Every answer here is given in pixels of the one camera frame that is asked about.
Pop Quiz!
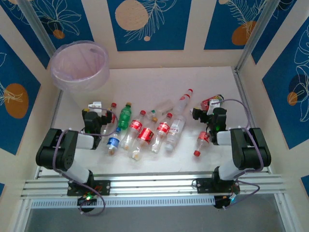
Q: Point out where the soy milk bottle red label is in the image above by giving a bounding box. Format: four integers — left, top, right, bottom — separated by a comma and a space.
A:
173, 88, 194, 117

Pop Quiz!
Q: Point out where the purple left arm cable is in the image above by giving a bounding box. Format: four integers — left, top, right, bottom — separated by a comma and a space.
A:
52, 107, 119, 217

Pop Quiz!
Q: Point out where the clear bottle with red print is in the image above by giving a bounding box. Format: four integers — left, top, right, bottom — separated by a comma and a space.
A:
165, 115, 186, 152

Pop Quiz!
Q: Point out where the cola bottle with orange cap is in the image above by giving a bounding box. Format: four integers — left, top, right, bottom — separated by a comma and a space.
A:
131, 116, 159, 160

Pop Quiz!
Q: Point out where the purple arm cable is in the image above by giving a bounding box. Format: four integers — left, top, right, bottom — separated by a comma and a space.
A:
52, 107, 119, 217
216, 98, 264, 208

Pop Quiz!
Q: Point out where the blue label water bottle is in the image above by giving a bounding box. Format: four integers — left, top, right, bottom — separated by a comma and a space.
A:
106, 127, 121, 156

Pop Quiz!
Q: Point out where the aluminium frame post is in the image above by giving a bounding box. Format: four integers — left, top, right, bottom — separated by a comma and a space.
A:
234, 0, 283, 73
16, 0, 58, 60

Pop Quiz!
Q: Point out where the white slotted cable duct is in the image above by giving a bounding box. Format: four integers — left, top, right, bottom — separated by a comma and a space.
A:
30, 196, 216, 209

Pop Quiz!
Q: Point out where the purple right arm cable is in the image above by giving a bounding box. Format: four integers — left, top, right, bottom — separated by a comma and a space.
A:
216, 98, 264, 208

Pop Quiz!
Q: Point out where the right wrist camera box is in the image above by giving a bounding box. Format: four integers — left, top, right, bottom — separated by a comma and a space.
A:
209, 99, 219, 115

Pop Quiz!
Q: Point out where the aluminium table edge rail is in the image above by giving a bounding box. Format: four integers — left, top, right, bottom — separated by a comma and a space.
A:
233, 69, 272, 174
35, 90, 64, 180

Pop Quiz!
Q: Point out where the white plastic waste bin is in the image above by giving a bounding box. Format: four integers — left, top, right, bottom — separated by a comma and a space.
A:
50, 40, 111, 111

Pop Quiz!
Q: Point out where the translucent purple bin liner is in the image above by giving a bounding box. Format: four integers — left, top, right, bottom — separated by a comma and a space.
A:
50, 40, 111, 93

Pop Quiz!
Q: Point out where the green soda bottle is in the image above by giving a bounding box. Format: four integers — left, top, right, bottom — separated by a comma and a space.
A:
117, 102, 134, 131

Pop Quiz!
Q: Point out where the small clear bottle green label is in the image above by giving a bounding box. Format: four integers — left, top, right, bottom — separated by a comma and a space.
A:
149, 98, 175, 117

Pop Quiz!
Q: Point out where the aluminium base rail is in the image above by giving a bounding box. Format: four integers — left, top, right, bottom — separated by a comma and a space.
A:
21, 172, 285, 198

